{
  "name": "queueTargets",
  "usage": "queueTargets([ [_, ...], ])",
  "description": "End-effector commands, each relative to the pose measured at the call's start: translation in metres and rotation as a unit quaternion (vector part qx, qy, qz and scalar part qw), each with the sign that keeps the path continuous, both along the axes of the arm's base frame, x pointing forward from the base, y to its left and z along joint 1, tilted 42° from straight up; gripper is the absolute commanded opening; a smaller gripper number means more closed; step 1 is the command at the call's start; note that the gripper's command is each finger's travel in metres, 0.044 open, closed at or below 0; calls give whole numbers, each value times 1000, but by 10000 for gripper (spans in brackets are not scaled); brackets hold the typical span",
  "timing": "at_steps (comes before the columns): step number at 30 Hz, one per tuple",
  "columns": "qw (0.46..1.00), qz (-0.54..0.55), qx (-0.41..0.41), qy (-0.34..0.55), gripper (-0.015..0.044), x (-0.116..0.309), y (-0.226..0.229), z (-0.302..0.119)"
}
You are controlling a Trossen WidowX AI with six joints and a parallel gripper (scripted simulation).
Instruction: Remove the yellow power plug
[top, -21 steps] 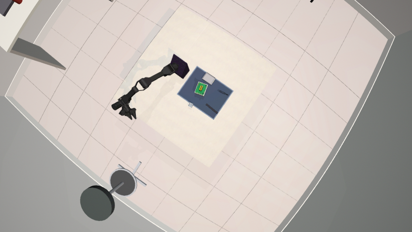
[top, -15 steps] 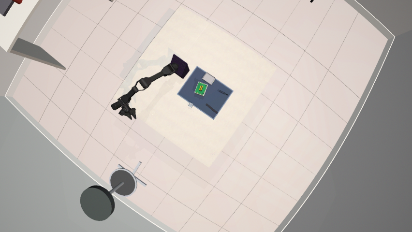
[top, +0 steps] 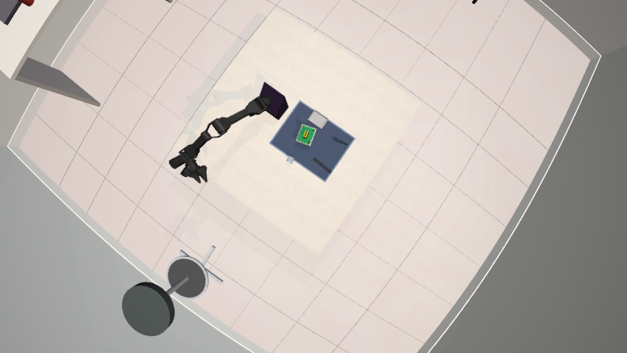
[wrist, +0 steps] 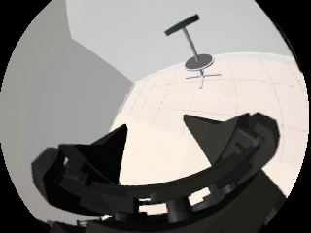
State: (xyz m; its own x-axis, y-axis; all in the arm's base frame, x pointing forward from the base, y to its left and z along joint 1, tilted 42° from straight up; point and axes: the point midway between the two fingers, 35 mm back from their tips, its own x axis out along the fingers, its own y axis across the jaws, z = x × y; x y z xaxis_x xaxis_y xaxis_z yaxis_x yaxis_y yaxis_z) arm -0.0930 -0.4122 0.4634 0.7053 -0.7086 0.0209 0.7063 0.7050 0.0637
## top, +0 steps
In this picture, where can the blue-grey flat mat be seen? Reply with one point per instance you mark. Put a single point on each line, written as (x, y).
(323, 147)

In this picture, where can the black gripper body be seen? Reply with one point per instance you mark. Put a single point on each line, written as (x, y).
(197, 169)

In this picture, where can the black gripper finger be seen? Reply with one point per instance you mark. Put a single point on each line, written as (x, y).
(196, 177)
(204, 175)

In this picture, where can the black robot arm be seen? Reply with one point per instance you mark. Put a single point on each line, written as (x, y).
(221, 125)

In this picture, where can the green circuit board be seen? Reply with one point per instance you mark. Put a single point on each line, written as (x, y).
(309, 137)

